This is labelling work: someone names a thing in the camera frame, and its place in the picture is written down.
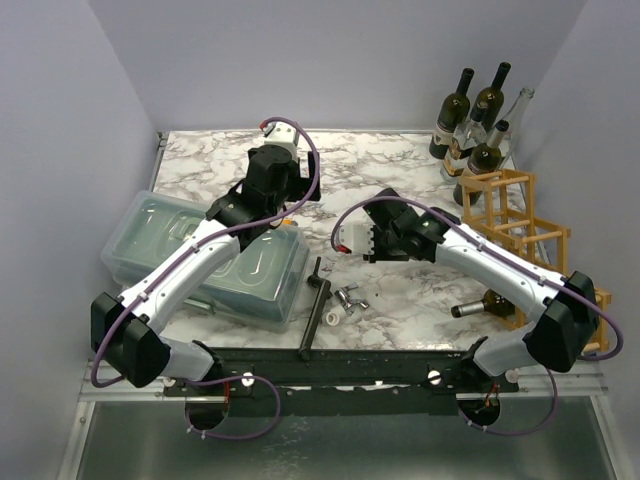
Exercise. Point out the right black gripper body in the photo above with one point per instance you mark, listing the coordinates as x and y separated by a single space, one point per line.
379 245

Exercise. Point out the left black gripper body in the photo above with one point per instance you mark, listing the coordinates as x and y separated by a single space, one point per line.
297 189

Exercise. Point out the green bottle silver neck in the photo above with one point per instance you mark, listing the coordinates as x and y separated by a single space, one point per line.
486 157

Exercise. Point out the square clear liquor bottle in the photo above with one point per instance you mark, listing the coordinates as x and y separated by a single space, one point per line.
467 135

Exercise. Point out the green bottle white label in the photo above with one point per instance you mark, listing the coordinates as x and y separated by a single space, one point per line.
453 111

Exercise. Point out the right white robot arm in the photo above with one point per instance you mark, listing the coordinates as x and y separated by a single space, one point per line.
559 309

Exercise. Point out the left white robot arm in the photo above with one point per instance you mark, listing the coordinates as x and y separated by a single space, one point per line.
126 331

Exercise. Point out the wooden wine rack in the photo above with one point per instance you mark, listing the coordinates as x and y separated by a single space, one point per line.
501 206

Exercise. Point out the green bottle lowest rack slot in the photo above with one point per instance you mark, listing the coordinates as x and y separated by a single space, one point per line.
491 303

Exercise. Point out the tall clear glass bottle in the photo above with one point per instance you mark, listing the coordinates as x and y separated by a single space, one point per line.
514 117

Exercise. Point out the green bottle back right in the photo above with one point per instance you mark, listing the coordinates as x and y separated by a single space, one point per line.
494 96

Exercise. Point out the chrome faucet tap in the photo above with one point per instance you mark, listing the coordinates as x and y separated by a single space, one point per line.
345 305

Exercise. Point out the black metal rod tool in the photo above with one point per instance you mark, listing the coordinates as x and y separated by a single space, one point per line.
323 287

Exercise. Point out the clear plastic storage box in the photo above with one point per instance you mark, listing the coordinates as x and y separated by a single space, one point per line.
258 288

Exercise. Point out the black mounting base bar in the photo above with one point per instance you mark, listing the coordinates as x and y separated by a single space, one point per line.
341 382

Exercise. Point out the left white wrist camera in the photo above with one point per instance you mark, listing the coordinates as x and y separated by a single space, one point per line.
282 135

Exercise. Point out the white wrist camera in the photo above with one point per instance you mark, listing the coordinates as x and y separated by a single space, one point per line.
355 238
282 135

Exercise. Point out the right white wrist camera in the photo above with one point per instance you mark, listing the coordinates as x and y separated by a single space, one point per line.
355 238

